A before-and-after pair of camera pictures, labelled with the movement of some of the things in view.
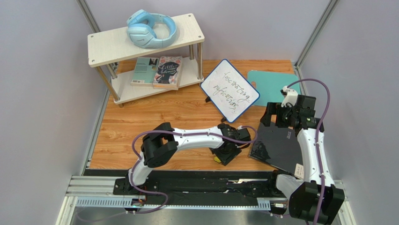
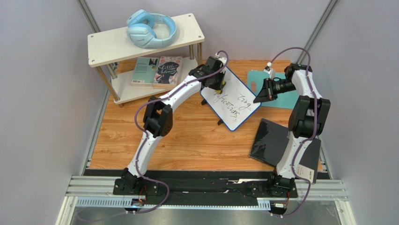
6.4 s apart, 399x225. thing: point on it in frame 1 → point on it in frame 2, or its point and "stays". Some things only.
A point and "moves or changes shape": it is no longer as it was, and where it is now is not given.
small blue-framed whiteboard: (232, 92) moves or changes shape
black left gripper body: (227, 157) → (218, 80)
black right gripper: (271, 113) → (269, 89)
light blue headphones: (140, 30) stays
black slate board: (279, 146) stays
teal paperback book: (144, 71) stays
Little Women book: (168, 72) stays
